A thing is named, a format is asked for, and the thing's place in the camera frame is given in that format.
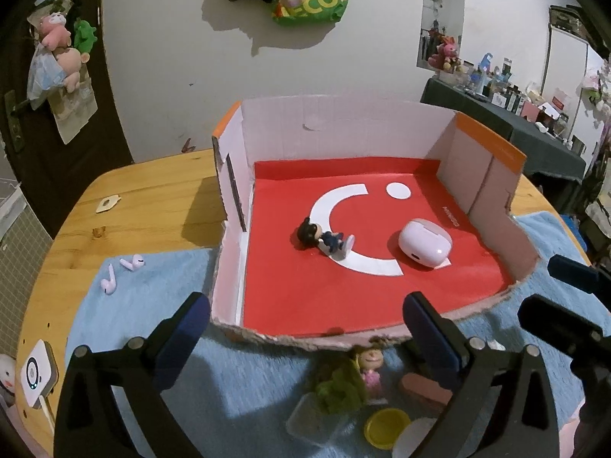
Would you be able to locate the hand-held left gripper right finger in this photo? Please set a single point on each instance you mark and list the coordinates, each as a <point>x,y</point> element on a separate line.
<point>427,334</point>

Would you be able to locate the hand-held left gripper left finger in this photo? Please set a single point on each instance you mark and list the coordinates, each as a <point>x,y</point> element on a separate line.
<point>188,329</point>

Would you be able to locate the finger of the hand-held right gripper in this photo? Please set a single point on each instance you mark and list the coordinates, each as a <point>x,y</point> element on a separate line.
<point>558,317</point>
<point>570,271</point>

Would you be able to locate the blonde girl figurine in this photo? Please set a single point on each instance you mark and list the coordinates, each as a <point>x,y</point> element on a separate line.
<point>370,360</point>

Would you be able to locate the green fuzzy scrunchie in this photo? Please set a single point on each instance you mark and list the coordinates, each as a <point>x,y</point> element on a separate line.
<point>341,389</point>

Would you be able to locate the cardboard box with red lining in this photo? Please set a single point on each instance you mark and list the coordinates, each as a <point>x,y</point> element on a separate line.
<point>286,296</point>

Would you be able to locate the white round lid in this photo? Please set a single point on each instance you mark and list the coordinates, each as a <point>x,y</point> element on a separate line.
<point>413,441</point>

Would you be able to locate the clear plastic container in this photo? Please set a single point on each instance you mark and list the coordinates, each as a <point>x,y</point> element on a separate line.
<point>310,422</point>

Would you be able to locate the light blue fluffy towel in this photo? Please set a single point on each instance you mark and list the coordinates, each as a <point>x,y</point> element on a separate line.
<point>143,305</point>

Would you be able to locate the pink eraser block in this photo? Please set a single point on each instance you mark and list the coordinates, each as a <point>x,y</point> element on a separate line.
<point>422,389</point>

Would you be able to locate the pink earbud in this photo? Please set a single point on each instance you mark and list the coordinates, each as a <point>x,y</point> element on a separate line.
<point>109,284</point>
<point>133,262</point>

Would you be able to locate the pink earbud case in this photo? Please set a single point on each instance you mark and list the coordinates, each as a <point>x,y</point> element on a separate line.
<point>425,243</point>

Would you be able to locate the beige paper tag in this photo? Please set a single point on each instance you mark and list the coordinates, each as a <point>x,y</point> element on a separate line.
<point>107,203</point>

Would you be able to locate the dark-haired boy figurine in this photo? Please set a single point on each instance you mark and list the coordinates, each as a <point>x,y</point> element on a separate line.
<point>312,234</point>

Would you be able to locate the white square device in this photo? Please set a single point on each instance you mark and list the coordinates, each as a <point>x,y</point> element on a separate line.
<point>37,372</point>

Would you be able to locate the dark cloth-covered table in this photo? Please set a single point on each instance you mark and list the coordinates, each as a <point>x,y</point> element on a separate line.
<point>501,124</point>

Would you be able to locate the white plush toy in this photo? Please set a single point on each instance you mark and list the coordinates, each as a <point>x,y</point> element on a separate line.
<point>7,381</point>

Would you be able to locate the row of cosmetic bottles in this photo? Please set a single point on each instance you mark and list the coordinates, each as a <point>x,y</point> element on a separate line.
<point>506,86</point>

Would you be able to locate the dark brown door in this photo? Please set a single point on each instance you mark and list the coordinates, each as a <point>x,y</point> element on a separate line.
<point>110,119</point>

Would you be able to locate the pink rabbit plush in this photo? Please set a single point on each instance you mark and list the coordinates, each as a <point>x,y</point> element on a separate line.
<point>446,52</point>

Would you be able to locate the peach monkey plush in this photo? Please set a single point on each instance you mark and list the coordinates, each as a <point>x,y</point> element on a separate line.
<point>71,67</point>

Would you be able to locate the clear plastic bag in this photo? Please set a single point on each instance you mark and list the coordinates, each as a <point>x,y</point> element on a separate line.
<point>40,74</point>

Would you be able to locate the green plush toy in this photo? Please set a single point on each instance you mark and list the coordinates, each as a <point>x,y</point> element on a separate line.
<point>86,36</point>

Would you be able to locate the pink bear plush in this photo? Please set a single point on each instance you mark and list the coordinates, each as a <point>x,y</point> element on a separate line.
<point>53,31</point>

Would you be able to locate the wall mirror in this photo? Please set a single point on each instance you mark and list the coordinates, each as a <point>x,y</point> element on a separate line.
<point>441,4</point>

